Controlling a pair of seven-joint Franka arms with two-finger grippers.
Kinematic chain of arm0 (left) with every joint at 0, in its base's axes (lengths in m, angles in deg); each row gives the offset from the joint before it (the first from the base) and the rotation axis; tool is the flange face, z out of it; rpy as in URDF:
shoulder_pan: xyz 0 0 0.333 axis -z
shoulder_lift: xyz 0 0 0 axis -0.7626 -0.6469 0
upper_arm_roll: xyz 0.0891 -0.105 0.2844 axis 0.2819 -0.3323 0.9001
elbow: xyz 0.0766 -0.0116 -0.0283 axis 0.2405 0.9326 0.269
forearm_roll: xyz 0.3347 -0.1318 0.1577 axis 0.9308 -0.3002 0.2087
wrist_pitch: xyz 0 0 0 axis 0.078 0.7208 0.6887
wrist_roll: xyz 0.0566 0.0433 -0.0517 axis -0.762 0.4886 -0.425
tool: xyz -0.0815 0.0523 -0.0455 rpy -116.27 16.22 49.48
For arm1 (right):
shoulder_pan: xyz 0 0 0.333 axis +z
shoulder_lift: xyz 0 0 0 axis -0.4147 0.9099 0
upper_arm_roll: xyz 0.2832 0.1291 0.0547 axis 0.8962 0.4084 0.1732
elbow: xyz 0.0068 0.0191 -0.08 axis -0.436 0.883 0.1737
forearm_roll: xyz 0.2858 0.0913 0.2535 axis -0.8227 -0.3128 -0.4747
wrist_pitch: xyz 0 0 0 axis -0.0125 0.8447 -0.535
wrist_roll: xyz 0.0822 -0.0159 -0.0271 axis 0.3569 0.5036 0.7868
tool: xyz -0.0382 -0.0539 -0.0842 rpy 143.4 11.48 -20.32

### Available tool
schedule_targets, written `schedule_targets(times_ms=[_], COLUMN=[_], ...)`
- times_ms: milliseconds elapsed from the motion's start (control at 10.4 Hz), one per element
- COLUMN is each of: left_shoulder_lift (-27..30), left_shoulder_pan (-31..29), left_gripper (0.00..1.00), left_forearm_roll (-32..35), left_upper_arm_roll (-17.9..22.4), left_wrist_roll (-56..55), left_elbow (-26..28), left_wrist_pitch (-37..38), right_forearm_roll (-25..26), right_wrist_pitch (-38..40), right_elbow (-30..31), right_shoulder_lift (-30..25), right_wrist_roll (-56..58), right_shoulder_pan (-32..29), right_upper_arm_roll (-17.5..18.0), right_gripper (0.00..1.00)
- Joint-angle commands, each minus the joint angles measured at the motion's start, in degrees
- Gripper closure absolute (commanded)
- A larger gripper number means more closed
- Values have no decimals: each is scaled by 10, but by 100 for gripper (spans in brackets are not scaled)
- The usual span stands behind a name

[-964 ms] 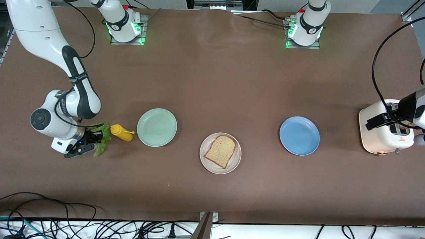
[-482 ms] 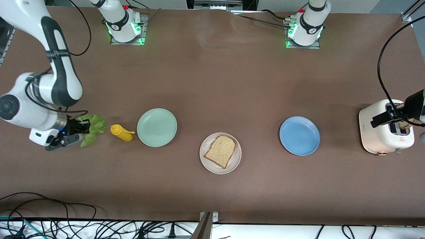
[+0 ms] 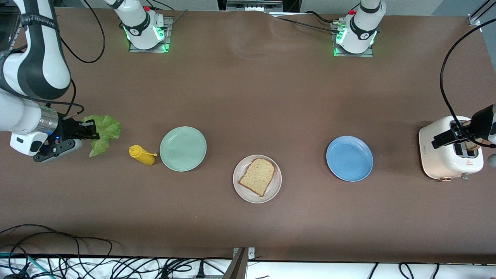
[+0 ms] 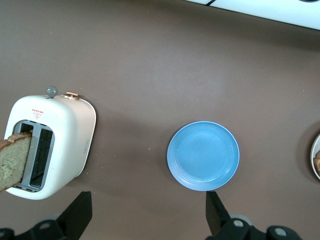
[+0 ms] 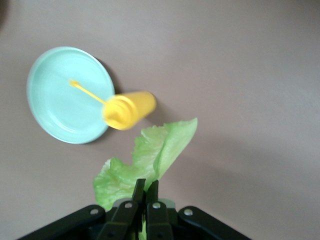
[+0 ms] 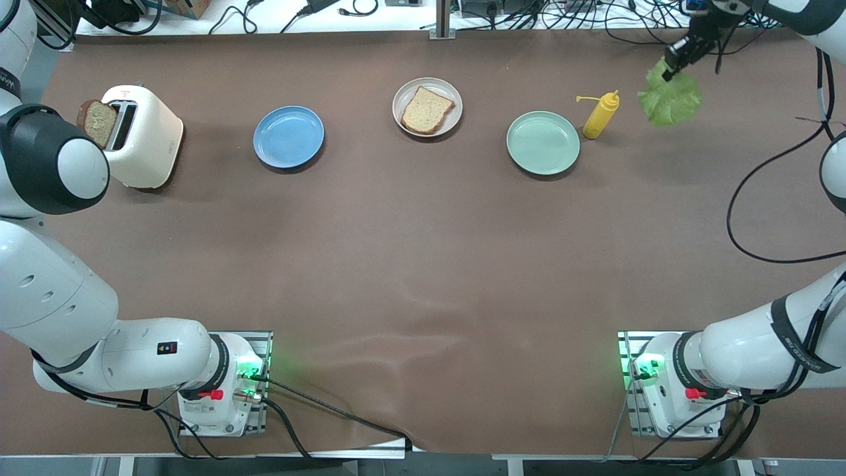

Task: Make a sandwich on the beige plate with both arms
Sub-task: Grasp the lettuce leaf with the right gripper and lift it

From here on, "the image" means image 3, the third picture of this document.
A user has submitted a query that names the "white toaster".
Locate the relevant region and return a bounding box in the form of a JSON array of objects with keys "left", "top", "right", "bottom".
[{"left": 418, "top": 115, "right": 484, "bottom": 182}]

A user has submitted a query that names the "mint green plate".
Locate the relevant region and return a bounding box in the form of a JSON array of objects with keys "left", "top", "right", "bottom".
[{"left": 160, "top": 126, "right": 207, "bottom": 172}]

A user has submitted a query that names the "green lettuce leaf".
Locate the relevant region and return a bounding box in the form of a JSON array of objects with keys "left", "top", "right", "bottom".
[{"left": 83, "top": 115, "right": 121, "bottom": 158}]

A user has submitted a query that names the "brown bread slice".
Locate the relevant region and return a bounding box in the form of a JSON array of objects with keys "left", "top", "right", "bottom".
[
  {"left": 238, "top": 157, "right": 276, "bottom": 198},
  {"left": 463, "top": 120, "right": 485, "bottom": 152}
]

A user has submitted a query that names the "yellow squeeze bottle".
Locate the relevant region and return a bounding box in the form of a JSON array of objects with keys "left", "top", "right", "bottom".
[{"left": 129, "top": 145, "right": 158, "bottom": 166}]

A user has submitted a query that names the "thin grey cable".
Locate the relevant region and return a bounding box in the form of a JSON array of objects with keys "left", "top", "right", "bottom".
[{"left": 167, "top": 10, "right": 189, "bottom": 29}]

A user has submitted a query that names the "blue plate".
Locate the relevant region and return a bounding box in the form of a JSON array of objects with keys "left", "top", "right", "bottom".
[{"left": 326, "top": 136, "right": 374, "bottom": 182}]

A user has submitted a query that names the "black corrugated cable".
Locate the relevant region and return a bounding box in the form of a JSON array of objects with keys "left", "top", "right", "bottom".
[{"left": 277, "top": 16, "right": 338, "bottom": 33}]

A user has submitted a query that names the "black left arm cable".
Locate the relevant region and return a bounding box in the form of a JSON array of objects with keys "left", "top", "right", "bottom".
[{"left": 440, "top": 17, "right": 496, "bottom": 148}]

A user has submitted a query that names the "aluminium frame rail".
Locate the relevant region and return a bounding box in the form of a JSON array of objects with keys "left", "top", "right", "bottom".
[{"left": 468, "top": 0, "right": 496, "bottom": 27}]

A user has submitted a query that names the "beige plate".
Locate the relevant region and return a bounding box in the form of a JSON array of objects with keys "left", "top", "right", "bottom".
[{"left": 233, "top": 155, "right": 282, "bottom": 204}]

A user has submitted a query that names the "teal cable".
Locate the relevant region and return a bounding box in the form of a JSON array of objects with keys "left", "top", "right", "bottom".
[{"left": 0, "top": 252, "right": 45, "bottom": 279}]

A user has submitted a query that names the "metal equipment rack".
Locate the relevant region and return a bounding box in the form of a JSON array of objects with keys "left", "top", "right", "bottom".
[{"left": 217, "top": 0, "right": 303, "bottom": 13}]

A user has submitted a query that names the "aluminium profile bar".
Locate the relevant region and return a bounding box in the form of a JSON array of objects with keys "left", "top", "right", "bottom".
[{"left": 224, "top": 247, "right": 256, "bottom": 279}]

